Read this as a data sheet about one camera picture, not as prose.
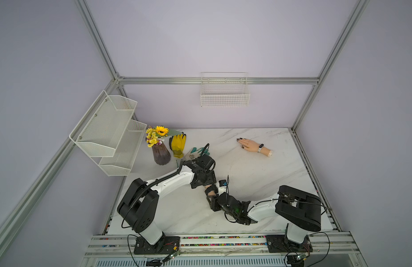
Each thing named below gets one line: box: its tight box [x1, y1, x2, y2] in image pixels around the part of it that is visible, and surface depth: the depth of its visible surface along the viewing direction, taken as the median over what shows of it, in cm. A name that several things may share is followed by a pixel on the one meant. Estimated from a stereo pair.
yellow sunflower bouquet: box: [145, 125, 170, 148], surface depth 85 cm
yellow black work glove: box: [169, 131, 187, 159], surface depth 112 cm
